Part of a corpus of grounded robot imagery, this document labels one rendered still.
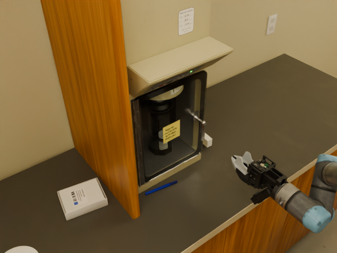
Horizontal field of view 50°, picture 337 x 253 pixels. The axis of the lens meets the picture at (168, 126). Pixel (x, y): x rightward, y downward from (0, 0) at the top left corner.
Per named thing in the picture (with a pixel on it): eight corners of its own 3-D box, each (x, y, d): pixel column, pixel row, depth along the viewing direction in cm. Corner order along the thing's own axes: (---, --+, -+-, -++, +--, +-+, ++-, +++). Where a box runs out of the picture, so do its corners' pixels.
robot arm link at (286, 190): (298, 202, 114) (281, 215, 111) (286, 193, 117) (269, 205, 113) (303, 185, 110) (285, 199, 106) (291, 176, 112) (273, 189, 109)
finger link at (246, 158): (240, 142, 126) (261, 157, 120) (238, 155, 129) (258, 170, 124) (234, 146, 124) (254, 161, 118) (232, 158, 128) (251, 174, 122)
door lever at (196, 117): (197, 132, 142) (192, 135, 141) (198, 113, 136) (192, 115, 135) (206, 139, 139) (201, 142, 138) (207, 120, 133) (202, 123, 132)
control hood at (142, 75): (128, 94, 112) (126, 65, 105) (207, 61, 126) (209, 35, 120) (149, 112, 104) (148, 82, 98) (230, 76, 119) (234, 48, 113)
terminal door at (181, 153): (139, 185, 138) (132, 99, 113) (200, 152, 152) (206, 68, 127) (140, 186, 138) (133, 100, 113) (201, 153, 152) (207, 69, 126)
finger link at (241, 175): (242, 163, 124) (262, 177, 118) (242, 166, 125) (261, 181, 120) (232, 169, 122) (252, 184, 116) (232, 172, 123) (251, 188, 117)
